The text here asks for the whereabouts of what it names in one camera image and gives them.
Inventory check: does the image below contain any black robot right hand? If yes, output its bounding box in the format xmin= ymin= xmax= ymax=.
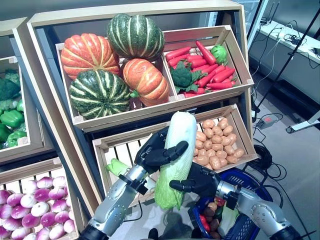
xmin=169 ymin=163 xmax=222 ymax=201

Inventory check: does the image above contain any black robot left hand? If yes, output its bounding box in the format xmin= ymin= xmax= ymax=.
xmin=133 ymin=126 xmax=190 ymax=176

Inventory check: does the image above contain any napa cabbage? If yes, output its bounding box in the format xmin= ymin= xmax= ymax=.
xmin=154 ymin=111 xmax=198 ymax=211
xmin=217 ymin=203 xmax=241 ymax=237
xmin=105 ymin=158 xmax=132 ymax=177

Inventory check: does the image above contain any blue plastic shopping basket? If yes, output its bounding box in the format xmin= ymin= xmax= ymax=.
xmin=187 ymin=166 xmax=275 ymax=240

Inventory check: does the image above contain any brown potato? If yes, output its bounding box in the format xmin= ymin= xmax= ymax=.
xmin=209 ymin=218 xmax=221 ymax=231
xmin=203 ymin=207 xmax=216 ymax=219

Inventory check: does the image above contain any red bell pepper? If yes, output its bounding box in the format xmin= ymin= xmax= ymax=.
xmin=199 ymin=213 xmax=211 ymax=233

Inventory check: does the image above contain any wide wooden crate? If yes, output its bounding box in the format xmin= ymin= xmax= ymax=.
xmin=54 ymin=37 xmax=180 ymax=126

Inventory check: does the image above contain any oblong orange pumpkin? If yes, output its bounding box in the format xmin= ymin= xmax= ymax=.
xmin=121 ymin=58 xmax=171 ymax=108

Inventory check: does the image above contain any green striped pumpkin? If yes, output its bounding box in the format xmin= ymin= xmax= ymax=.
xmin=69 ymin=69 xmax=132 ymax=120
xmin=106 ymin=13 xmax=166 ymax=61

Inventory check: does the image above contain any dark green broccoli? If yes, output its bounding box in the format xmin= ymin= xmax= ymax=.
xmin=4 ymin=69 xmax=21 ymax=83
xmin=0 ymin=77 xmax=21 ymax=101
xmin=169 ymin=61 xmax=208 ymax=95

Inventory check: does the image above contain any purple white turnip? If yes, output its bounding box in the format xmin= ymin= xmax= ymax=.
xmin=0 ymin=226 xmax=11 ymax=240
xmin=6 ymin=192 xmax=25 ymax=207
xmin=31 ymin=201 xmax=50 ymax=217
xmin=51 ymin=199 xmax=68 ymax=213
xmin=10 ymin=204 xmax=26 ymax=220
xmin=21 ymin=213 xmax=41 ymax=228
xmin=52 ymin=176 xmax=67 ymax=189
xmin=2 ymin=216 xmax=22 ymax=231
xmin=49 ymin=223 xmax=67 ymax=240
xmin=0 ymin=204 xmax=13 ymax=220
xmin=33 ymin=187 xmax=52 ymax=201
xmin=0 ymin=189 xmax=11 ymax=205
xmin=22 ymin=179 xmax=38 ymax=195
xmin=36 ymin=176 xmax=54 ymax=189
xmin=19 ymin=194 xmax=37 ymax=209
xmin=54 ymin=210 xmax=71 ymax=224
xmin=36 ymin=227 xmax=51 ymax=240
xmin=11 ymin=226 xmax=28 ymax=240
xmin=39 ymin=211 xmax=57 ymax=228
xmin=48 ymin=187 xmax=67 ymax=200
xmin=63 ymin=219 xmax=76 ymax=233

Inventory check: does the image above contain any round orange pumpkin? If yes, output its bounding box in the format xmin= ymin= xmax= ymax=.
xmin=60 ymin=33 xmax=121 ymax=81

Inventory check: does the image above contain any light green round cabbage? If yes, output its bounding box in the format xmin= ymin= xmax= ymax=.
xmin=209 ymin=44 xmax=228 ymax=65

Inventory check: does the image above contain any wooden display stand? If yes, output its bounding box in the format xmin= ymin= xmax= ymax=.
xmin=0 ymin=16 xmax=66 ymax=176
xmin=26 ymin=0 xmax=256 ymax=221

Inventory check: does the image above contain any pale green broccoli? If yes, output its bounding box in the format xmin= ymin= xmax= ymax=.
xmin=0 ymin=99 xmax=18 ymax=112

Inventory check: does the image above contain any black tripod pole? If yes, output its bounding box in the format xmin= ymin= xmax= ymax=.
xmin=252 ymin=9 xmax=320 ymax=113

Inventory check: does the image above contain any white desk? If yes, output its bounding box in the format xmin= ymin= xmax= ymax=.
xmin=249 ymin=19 xmax=320 ymax=133

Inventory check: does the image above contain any black wifi router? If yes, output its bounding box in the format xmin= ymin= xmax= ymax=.
xmin=259 ymin=1 xmax=281 ymax=25

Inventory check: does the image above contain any coiled black cable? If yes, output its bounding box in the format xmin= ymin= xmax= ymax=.
xmin=246 ymin=144 xmax=273 ymax=173

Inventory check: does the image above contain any power strip with red switch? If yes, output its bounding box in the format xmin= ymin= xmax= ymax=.
xmin=257 ymin=116 xmax=276 ymax=130

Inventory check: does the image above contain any black cable bundle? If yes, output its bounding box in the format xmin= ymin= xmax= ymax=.
xmin=283 ymin=33 xmax=307 ymax=46

